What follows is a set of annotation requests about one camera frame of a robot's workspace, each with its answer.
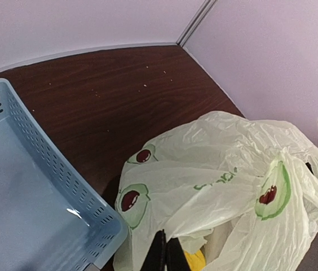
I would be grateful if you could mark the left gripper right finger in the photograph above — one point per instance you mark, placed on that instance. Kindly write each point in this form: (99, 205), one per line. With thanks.
(175, 257)

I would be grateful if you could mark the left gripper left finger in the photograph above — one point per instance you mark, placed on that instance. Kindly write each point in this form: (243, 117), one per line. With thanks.
(155, 259)

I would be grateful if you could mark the light green plastic bag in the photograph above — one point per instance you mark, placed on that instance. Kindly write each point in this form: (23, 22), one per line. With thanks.
(243, 192)

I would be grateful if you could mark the yellow fruit in bag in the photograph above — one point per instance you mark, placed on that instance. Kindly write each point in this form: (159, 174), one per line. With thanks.
(196, 261)

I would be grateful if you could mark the light blue perforated basket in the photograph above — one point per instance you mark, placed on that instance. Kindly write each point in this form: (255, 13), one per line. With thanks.
(50, 217)

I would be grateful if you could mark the right aluminium frame post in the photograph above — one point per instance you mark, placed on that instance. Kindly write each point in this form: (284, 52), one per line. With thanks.
(194, 23)

